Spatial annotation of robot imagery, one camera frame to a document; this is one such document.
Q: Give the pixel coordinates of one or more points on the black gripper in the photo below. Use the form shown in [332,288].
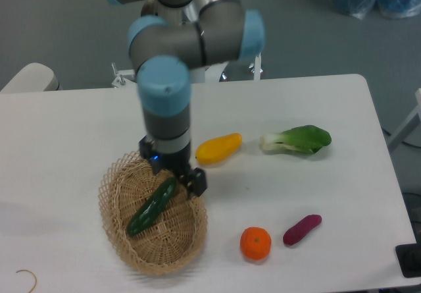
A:
[195,180]

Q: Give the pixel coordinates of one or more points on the green cucumber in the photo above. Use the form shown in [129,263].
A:
[152,208]

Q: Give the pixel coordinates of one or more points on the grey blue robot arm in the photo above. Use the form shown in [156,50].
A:
[164,47]

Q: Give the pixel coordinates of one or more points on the woven wicker basket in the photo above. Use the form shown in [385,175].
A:
[176,236]

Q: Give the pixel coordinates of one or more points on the yellow mango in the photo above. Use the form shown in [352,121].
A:
[218,149]

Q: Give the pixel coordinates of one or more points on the orange tangerine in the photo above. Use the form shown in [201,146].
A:
[255,243]

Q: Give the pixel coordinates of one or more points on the purple sweet potato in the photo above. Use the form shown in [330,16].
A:
[297,232]

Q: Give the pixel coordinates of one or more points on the green bok choy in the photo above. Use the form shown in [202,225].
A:
[308,139]

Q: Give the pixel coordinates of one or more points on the beige chair seat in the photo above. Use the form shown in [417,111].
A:
[34,77]

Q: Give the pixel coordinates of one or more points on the black device at edge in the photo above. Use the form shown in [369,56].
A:
[408,256]

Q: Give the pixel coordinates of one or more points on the white table leg frame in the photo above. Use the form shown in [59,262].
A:
[406,126]

